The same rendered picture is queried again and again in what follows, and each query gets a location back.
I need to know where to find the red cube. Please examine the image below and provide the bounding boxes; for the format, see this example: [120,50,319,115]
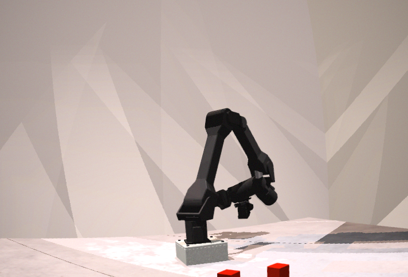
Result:
[217,270,240,277]
[267,263,290,277]

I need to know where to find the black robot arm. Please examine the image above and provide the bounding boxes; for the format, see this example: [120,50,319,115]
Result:
[176,108,278,245]

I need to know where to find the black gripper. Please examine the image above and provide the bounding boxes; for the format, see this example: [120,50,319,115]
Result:
[217,181,252,210]

